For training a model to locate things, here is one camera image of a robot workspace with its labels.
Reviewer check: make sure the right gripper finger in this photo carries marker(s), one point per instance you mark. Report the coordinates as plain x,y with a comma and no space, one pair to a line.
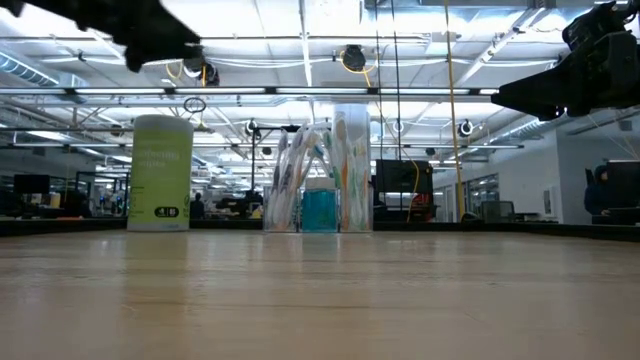
545,107
540,84

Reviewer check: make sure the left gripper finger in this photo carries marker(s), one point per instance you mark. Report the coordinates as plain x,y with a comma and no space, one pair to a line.
160,20
160,46

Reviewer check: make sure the bagged purple toothbrush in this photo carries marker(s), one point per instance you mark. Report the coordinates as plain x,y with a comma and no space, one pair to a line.
276,180
287,177

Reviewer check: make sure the clear plastic organizer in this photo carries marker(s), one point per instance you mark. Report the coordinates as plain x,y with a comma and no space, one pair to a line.
280,222

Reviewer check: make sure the blue mouthwash bottle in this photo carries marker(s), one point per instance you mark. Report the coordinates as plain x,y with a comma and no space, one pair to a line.
332,215
318,200
305,215

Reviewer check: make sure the person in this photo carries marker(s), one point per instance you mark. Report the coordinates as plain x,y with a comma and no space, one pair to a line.
196,207
597,197

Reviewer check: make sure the black desk monitor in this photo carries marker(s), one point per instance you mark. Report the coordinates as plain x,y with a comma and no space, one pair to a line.
625,180

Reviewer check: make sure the mesh office chair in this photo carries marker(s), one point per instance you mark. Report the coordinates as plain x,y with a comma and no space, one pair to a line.
497,211

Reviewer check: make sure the green wipes canister white lid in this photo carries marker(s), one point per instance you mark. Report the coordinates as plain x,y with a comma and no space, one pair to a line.
160,175

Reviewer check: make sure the long ceiling light bar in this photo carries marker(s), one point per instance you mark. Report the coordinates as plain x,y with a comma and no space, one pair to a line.
300,90

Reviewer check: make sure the black screen on cart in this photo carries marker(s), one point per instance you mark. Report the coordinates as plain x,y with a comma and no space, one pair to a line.
400,175

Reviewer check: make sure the computer monitor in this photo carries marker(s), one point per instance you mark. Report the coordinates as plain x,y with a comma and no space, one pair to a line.
32,183

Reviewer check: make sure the white building column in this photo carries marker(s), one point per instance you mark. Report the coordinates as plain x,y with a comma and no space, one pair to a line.
360,112

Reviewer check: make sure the yellow container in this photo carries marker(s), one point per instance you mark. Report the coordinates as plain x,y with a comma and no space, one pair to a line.
55,200

